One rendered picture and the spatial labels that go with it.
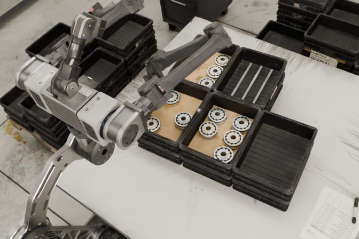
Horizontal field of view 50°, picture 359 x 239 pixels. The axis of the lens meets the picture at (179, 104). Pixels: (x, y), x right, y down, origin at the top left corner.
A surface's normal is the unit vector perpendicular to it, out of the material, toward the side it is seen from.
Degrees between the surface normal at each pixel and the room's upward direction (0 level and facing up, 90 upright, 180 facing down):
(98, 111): 0
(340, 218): 0
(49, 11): 0
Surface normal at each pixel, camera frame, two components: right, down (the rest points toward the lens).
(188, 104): -0.10, -0.63
